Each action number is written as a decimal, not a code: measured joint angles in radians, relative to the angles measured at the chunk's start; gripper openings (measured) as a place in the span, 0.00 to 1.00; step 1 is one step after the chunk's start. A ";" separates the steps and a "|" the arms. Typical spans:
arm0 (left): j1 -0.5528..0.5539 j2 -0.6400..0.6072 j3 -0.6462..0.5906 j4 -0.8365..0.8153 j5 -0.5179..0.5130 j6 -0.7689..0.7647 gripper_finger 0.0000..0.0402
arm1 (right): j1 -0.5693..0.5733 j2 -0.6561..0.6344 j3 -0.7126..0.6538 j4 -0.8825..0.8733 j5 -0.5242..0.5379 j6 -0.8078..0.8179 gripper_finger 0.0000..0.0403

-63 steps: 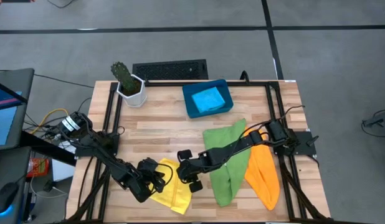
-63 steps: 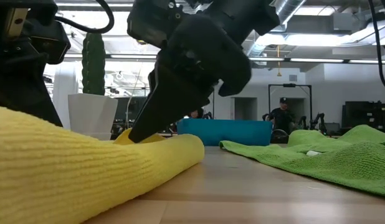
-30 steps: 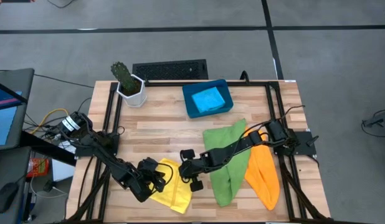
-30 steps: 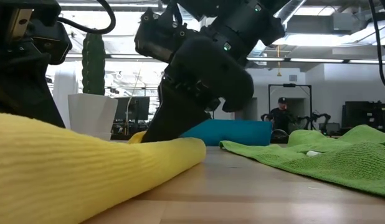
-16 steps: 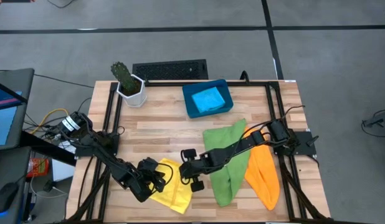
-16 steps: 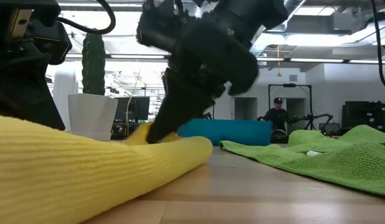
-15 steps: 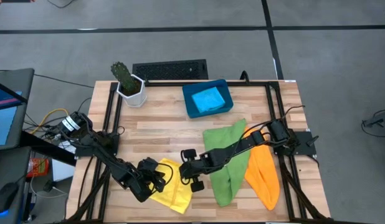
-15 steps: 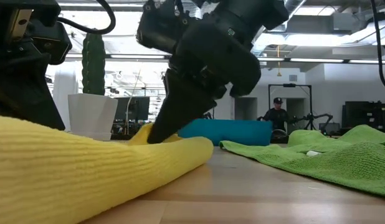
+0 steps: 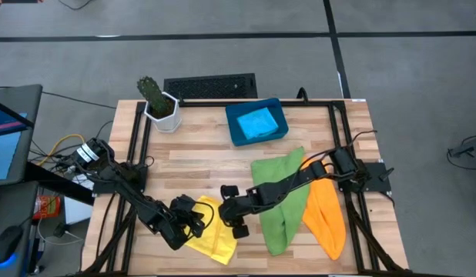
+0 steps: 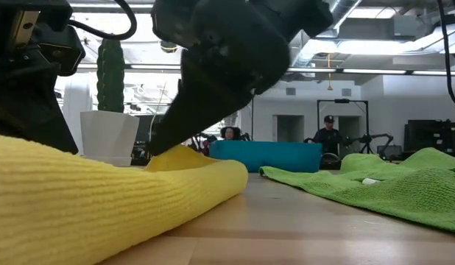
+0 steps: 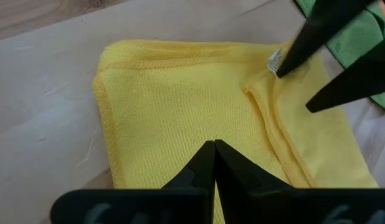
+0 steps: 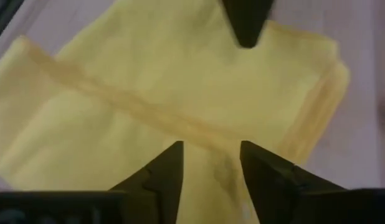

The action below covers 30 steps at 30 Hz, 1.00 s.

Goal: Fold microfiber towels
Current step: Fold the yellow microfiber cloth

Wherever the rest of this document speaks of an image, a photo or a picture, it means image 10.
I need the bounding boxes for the yellow microfiber towel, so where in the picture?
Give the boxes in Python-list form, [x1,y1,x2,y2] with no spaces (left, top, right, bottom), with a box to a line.
[0,134,250,265]

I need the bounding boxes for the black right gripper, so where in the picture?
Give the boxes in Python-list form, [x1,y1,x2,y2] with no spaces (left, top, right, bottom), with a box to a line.
[149,0,291,155]

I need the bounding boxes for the green microfiber towel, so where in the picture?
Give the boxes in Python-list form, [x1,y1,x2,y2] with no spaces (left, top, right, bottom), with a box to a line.
[259,146,455,235]

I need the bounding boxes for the black background monitor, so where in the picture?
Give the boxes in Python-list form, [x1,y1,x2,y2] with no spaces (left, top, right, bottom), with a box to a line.
[134,114,157,145]

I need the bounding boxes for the person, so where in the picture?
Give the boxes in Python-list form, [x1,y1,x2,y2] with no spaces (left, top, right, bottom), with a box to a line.
[304,115,348,158]
[219,126,243,141]

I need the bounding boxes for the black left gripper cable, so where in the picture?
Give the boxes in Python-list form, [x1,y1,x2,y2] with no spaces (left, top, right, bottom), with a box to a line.
[67,0,138,41]

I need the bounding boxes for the black background cabinet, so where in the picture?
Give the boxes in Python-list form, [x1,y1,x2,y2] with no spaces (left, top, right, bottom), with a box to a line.
[403,119,455,152]

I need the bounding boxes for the black background rig frame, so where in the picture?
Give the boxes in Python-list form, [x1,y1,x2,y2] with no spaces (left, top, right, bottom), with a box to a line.
[316,98,370,155]

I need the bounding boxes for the white pillar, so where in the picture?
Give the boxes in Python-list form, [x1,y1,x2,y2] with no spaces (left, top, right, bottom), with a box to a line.
[61,73,94,155]

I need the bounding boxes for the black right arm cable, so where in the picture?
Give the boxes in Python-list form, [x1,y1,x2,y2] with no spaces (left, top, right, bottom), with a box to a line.
[435,0,455,115]

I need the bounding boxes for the white hexagonal plant pot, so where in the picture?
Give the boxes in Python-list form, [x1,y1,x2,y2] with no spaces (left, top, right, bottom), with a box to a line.
[79,110,141,167]

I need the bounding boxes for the long ceiling light strip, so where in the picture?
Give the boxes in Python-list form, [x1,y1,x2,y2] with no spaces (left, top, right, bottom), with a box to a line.
[286,68,455,77]
[78,64,183,71]

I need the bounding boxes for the green cactus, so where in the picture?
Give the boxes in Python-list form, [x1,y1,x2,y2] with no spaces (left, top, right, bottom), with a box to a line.
[96,38,126,114]

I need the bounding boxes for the teal plastic bin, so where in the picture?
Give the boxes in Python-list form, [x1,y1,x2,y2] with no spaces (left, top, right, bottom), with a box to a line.
[208,140,323,174]

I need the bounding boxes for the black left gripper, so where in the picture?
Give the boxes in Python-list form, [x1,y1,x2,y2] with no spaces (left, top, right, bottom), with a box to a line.
[0,0,80,154]

